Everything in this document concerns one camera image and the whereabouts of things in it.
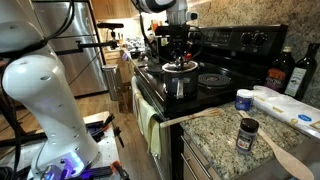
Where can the black camera on stand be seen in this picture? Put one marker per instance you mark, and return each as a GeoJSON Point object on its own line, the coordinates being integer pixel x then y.
{"type": "Point", "coordinates": [110, 25]}

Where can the red capped spice bottle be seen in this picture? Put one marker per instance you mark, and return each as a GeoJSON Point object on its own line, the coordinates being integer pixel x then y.
{"type": "Point", "coordinates": [188, 57]}

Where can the dark vinegar bottle orange label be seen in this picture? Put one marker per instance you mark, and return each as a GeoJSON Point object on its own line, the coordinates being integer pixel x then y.
{"type": "Point", "coordinates": [279, 73]}

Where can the wooden upper cabinet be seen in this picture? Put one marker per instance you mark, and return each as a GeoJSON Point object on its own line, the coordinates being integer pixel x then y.
{"type": "Point", "coordinates": [113, 9]}

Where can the silver trash can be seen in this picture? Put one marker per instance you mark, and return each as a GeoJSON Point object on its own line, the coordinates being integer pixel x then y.
{"type": "Point", "coordinates": [113, 78]}

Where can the glass pot lid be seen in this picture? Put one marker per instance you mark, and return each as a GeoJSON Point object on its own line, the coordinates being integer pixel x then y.
{"type": "Point", "coordinates": [180, 68]}

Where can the black electric stove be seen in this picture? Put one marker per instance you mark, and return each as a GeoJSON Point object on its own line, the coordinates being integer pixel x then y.
{"type": "Point", "coordinates": [229, 58]}

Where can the white lid blue jar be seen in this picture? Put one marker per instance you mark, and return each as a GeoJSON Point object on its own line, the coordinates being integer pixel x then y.
{"type": "Point", "coordinates": [244, 99]}

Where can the black microwave oven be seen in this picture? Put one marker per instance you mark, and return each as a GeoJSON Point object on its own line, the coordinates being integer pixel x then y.
{"type": "Point", "coordinates": [158, 52]}

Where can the lower cabinet drawers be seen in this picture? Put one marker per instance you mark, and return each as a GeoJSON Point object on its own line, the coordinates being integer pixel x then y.
{"type": "Point", "coordinates": [195, 165]}

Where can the black lid spice jar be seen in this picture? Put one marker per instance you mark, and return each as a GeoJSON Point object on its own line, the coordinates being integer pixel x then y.
{"type": "Point", "coordinates": [246, 135]}

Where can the dark grey cooking pot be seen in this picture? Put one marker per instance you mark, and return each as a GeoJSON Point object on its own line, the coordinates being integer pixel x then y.
{"type": "Point", "coordinates": [181, 85]}

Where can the wooden slotted spatula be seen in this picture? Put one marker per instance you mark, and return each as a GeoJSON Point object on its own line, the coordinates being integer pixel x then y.
{"type": "Point", "coordinates": [205, 113]}

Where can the stainless steel refrigerator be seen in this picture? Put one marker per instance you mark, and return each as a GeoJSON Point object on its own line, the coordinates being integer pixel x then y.
{"type": "Point", "coordinates": [82, 70]}

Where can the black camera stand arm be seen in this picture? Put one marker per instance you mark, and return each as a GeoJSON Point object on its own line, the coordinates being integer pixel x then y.
{"type": "Point", "coordinates": [81, 47]}

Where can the clear plastic bag package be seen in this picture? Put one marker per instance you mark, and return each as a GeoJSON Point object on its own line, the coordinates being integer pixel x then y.
{"type": "Point", "coordinates": [286, 109]}

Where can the yellow dish towel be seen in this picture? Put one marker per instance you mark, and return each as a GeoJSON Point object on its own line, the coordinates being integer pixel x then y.
{"type": "Point", "coordinates": [145, 115]}

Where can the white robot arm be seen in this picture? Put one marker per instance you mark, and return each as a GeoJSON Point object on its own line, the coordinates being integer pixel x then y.
{"type": "Point", "coordinates": [35, 77]}

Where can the white robot base table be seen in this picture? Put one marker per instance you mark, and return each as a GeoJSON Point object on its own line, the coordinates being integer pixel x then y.
{"type": "Point", "coordinates": [100, 146]}

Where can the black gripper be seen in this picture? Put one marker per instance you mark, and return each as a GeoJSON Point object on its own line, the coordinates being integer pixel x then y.
{"type": "Point", "coordinates": [178, 43]}

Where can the dark olive oil bottle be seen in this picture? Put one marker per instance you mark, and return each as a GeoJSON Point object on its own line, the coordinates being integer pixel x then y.
{"type": "Point", "coordinates": [303, 72]}

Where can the large wooden spoon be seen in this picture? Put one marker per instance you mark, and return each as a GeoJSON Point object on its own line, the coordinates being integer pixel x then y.
{"type": "Point", "coordinates": [290, 163]}

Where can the orange handled clamp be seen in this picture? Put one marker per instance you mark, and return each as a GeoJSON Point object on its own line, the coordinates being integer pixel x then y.
{"type": "Point", "coordinates": [116, 166]}

